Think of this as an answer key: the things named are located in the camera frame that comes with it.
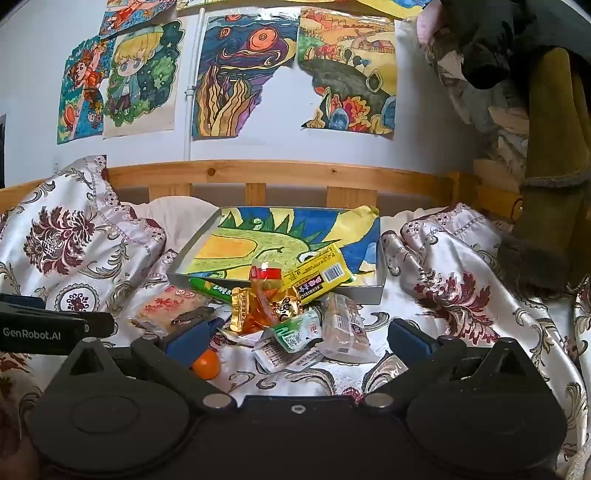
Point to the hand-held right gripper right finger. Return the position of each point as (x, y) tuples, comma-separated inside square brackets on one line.
[(408, 339)]

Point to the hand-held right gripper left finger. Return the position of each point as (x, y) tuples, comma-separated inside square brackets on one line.
[(194, 339)]

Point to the orange tangerine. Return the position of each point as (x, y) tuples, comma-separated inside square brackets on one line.
[(206, 364)]

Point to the clear rice cracker packet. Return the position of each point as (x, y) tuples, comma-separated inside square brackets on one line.
[(161, 307)]

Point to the green sausage stick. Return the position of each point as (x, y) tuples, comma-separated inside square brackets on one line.
[(210, 288)]

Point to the gold snack packet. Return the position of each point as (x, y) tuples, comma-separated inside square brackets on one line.
[(240, 309)]

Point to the clear packet of small cakes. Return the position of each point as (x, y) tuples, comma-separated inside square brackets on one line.
[(344, 327)]

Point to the white printed packet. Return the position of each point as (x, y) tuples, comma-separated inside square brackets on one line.
[(281, 360)]

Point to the red-topped orange snack packet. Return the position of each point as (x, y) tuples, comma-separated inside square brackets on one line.
[(265, 277)]

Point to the grey tray with colourful drawing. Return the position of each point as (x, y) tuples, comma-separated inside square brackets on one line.
[(240, 240)]

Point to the yellow snack packet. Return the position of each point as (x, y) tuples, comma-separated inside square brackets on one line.
[(318, 272)]

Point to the small brown cartoon packet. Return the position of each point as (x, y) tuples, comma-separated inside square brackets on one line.
[(286, 310)]

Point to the floral satin quilt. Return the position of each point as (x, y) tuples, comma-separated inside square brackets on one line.
[(83, 230)]

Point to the cream pillow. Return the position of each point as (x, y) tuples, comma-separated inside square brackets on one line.
[(184, 221)]

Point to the wooden bed headboard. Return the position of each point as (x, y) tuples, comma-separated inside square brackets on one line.
[(295, 173)]

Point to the floral hanging cloth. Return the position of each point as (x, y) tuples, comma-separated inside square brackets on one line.
[(475, 106)]

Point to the black hanging garment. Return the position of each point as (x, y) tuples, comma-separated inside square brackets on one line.
[(489, 37)]

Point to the dark wall object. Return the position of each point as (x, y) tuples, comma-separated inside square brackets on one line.
[(2, 147)]

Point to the basketball child wall drawing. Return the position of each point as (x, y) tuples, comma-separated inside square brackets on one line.
[(81, 92)]

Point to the white wall pipe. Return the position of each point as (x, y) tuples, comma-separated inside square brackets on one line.
[(194, 92)]

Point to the landscape wall drawing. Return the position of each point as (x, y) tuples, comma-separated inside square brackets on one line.
[(351, 69)]

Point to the orange figure wall drawing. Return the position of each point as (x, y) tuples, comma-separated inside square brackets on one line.
[(134, 11)]

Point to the yellow wall drawing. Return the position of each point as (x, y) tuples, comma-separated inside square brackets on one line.
[(397, 5)]

